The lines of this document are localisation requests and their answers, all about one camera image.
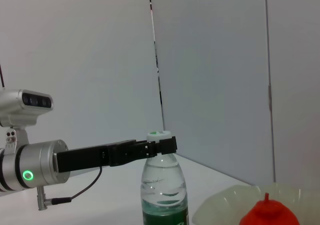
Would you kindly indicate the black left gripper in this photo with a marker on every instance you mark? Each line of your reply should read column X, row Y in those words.
column 85, row 160

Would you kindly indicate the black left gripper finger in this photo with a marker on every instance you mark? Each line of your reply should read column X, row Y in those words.
column 167, row 146

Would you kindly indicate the clear green-label water bottle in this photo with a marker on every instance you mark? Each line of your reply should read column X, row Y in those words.
column 163, row 185

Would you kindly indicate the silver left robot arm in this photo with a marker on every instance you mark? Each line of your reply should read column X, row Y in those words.
column 40, row 165

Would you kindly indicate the pale green glass fruit plate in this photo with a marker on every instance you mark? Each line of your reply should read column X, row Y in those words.
column 225, row 205

